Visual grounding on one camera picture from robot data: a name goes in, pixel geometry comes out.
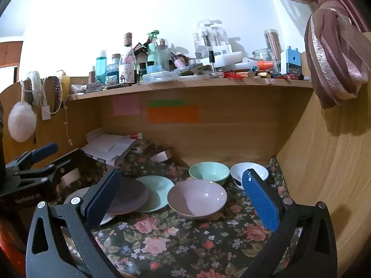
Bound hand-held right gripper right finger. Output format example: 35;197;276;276
242;168;338;278

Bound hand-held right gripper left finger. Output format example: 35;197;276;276
26;168;122;278

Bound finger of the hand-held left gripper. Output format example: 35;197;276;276
13;148;97;186
5;142;59;172

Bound white plate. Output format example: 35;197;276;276
64;187;116;226

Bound brown plate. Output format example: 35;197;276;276
106;177;150;215

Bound mint green plate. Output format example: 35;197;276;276
135;175;176;212

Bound white bowl with black spots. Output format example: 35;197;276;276
230;162;269;190

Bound white fluffy pom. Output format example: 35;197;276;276
8;101;37;142

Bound stack of white papers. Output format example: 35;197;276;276
81;133;138;165

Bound orange jacket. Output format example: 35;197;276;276
0;217;28;278

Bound patterned headband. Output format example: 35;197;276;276
43;76;63;114

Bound mint green bowl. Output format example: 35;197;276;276
189;161;230;185

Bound pink bowl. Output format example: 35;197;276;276
167;180;227;220

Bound dark magazines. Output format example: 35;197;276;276
130;141;157;157

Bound white fluffy headband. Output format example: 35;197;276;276
25;70;43;107

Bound small white box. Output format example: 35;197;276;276
151;151;172;163

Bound pink sticky note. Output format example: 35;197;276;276
112;96;141;116

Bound dark floral tablecloth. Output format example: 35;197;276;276
58;148;303;278

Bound teal liquid bottle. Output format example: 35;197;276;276
96;51;107;83

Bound blue glass jar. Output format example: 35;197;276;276
106;54;121;86

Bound floral bottle with cork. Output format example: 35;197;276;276
119;33;137;84

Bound orange sticky note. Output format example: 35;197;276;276
147;107;200;123

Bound green sticky note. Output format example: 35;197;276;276
149;100;186;107

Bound clear plastic container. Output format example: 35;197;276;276
142;71;178;84

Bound white bottle with orange cap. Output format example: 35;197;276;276
242;57;274;71

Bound green pump bottle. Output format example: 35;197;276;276
147;30;160;65

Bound clear bottle with silver cap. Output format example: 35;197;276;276
155;38;169;68

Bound short glass jar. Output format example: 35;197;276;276
252;49;274;64

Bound tall jar of sticks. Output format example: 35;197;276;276
264;29;281;64

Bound pink curtain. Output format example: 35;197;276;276
252;0;371;109

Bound white brush packaging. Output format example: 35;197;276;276
194;20;232;60

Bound cream jug with handle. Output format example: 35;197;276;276
61;169;81;186

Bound white beaded cord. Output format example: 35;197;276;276
62;93;74;147

